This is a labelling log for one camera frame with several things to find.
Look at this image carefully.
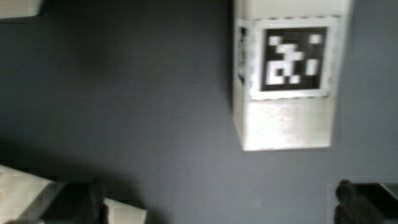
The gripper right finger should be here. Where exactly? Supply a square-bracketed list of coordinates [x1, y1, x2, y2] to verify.
[335, 180, 398, 224]

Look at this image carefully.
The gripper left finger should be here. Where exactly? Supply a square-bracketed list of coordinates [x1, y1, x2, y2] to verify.
[41, 181, 109, 224]

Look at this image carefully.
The white table leg with tag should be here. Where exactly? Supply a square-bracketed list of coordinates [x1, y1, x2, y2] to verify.
[233, 0, 356, 151]

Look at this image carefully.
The white square table top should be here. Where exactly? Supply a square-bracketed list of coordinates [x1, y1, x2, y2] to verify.
[0, 165, 148, 224]

